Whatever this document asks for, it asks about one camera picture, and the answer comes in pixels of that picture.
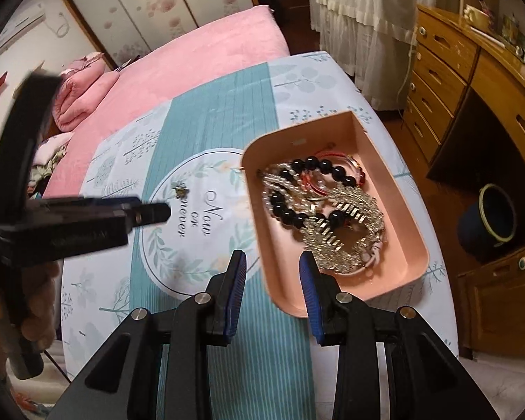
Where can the dark blue bucket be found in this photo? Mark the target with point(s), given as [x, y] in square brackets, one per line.
[472, 227]

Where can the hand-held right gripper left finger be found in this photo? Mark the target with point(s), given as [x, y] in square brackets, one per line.
[236, 297]

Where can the cream mug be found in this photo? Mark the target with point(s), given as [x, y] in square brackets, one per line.
[479, 17]

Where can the gold leaf hair clip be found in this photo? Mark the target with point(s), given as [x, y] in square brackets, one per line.
[358, 210]

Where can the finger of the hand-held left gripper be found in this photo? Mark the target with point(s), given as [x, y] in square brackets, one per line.
[153, 213]

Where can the pink plastic box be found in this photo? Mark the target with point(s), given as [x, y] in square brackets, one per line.
[282, 278]

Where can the wooden desk with drawers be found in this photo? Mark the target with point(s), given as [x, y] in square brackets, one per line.
[507, 96]

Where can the white air conditioner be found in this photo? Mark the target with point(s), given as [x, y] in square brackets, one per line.
[22, 26]

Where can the pink bed blanket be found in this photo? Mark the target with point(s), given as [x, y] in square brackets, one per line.
[192, 52]

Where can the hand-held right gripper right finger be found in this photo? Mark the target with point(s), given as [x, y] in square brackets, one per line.
[310, 297]

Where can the brown flower earring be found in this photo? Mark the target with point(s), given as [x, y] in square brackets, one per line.
[180, 190]

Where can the floral sliding wardrobe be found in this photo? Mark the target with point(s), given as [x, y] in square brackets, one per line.
[157, 4]

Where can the cream lace furniture cover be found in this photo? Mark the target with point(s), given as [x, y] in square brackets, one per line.
[354, 22]

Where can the folded pink quilt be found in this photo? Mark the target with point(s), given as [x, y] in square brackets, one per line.
[78, 96]

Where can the floral pillow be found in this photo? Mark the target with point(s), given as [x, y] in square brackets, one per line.
[48, 151]

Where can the pink band smart watch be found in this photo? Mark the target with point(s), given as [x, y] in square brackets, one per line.
[374, 259]

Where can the person's left hand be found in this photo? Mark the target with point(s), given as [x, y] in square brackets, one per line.
[39, 310]

